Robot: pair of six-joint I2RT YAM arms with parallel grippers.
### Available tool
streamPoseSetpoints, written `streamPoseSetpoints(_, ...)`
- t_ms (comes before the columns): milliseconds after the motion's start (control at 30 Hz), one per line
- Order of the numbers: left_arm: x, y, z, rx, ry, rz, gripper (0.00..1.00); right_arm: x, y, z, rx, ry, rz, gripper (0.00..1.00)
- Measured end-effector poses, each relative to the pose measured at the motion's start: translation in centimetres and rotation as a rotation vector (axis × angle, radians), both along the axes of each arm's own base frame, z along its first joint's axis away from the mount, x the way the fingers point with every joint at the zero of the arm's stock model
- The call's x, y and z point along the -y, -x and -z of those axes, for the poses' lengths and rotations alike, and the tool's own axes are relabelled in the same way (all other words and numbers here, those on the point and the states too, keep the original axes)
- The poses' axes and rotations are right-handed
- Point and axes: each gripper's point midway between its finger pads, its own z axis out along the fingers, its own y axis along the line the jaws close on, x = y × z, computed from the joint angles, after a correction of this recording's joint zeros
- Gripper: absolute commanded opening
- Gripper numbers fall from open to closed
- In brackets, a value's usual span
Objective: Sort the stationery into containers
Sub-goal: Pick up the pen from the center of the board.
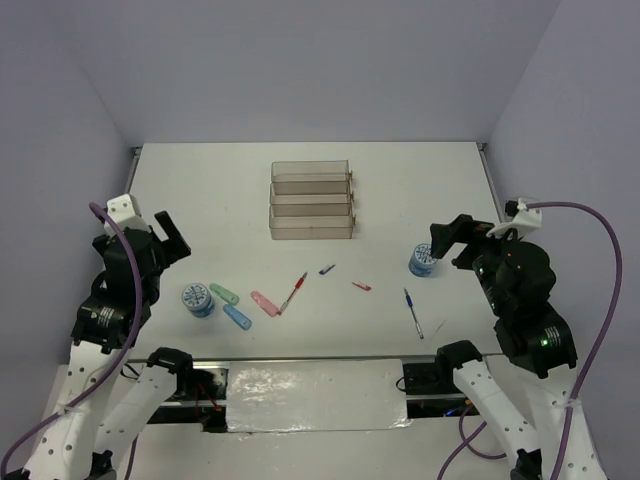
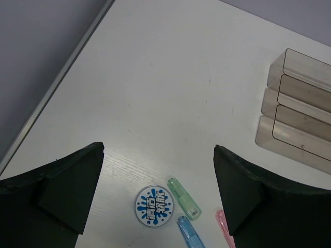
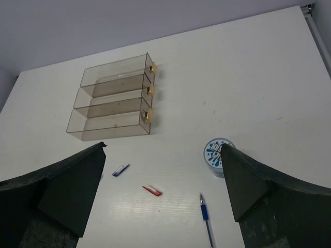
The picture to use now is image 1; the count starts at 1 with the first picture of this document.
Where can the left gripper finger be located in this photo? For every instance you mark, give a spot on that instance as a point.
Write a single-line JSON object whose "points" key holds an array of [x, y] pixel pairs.
{"points": [[165, 222], [174, 247]]}

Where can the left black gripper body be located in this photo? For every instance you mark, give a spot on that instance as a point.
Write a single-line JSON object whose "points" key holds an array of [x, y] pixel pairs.
{"points": [[161, 263]]}

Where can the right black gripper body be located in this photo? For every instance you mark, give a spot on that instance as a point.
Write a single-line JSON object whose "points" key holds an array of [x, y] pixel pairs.
{"points": [[488, 250]]}

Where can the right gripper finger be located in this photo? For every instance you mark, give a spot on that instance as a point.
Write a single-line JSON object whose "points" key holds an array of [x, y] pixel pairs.
{"points": [[466, 257], [444, 236]]}

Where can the blue gel pen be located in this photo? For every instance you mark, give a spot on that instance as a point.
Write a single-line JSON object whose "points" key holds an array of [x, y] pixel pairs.
{"points": [[410, 305]]}

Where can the red pen cap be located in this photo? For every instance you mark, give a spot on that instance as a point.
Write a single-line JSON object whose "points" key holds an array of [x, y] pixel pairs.
{"points": [[362, 286]]}

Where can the blue pen cap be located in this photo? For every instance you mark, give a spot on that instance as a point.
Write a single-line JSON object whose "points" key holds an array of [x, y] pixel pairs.
{"points": [[326, 269]]}

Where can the red gel pen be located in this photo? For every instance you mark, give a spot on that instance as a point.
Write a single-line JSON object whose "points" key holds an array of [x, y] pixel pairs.
{"points": [[296, 288]]}

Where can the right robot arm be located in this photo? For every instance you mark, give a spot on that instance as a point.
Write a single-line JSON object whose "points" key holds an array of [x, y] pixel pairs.
{"points": [[516, 279]]}

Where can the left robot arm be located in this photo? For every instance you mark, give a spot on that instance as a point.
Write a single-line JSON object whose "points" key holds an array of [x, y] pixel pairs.
{"points": [[84, 438]]}

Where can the right blue tape roll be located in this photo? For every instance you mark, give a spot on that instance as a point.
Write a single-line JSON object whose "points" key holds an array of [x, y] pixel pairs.
{"points": [[422, 263]]}

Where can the blue tape roll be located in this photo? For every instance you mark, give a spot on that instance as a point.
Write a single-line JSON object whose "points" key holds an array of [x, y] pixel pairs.
{"points": [[422, 263], [197, 299]]}

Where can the left blue tape roll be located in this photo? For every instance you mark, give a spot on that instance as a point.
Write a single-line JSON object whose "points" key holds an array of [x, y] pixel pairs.
{"points": [[197, 299]]}

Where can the blue correction tape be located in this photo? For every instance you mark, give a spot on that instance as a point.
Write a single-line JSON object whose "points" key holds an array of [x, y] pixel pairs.
{"points": [[237, 317]]}

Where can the pink correction tape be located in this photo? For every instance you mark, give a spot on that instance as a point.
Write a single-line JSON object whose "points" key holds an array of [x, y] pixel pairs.
{"points": [[265, 304]]}

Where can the middle clear drawer container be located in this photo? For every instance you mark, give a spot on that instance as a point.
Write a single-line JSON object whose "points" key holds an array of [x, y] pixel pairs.
{"points": [[308, 193]]}

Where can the clear drawer container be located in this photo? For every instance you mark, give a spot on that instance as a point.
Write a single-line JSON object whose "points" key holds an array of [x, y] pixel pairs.
{"points": [[310, 171], [311, 221], [308, 193]]}

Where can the far clear drawer container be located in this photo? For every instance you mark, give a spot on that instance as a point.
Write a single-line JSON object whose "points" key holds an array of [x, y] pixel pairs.
{"points": [[310, 171]]}

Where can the near clear drawer container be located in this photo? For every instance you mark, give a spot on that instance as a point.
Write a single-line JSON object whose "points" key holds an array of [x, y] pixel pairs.
{"points": [[311, 221]]}

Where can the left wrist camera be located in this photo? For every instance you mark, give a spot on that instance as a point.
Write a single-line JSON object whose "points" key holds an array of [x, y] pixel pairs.
{"points": [[125, 213]]}

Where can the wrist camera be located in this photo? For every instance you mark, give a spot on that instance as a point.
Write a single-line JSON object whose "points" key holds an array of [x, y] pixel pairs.
{"points": [[521, 219], [125, 213]]}

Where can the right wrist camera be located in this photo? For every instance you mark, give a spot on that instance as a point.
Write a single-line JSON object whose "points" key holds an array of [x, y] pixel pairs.
{"points": [[521, 219]]}

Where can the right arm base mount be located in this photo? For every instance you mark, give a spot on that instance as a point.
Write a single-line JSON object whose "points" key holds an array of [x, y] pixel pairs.
{"points": [[428, 393]]}

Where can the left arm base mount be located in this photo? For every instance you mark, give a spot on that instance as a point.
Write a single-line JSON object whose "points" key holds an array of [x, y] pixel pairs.
{"points": [[202, 402]]}

